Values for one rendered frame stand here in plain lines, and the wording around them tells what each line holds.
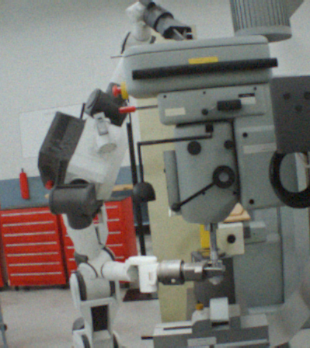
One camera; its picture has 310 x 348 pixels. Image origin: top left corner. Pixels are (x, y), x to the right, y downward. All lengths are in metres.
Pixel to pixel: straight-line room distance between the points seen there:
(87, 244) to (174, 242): 1.63
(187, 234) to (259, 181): 1.91
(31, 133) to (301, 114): 9.92
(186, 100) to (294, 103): 0.39
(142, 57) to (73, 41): 9.49
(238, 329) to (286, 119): 0.62
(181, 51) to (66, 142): 0.59
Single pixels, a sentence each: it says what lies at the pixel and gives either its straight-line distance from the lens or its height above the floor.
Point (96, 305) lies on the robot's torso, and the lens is 2.56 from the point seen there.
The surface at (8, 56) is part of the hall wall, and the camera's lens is 11.60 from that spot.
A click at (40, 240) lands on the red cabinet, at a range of 6.83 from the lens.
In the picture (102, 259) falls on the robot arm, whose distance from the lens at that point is 2.20.
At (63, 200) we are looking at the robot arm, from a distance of 2.05.
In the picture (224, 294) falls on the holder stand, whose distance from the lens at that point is 2.22.
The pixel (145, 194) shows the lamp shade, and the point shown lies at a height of 1.42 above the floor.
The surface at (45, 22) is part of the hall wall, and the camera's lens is 11.51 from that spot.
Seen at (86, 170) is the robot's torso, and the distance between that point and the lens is 2.11.
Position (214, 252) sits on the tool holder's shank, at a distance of 1.97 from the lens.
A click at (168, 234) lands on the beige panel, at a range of 3.71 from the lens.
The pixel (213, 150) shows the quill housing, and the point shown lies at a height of 1.54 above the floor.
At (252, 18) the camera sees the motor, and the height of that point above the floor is 1.95.
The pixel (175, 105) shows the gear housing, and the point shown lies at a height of 1.69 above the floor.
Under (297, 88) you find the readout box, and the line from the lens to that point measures 1.61.
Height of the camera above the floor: 1.58
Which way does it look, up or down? 3 degrees down
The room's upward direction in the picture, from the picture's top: 6 degrees counter-clockwise
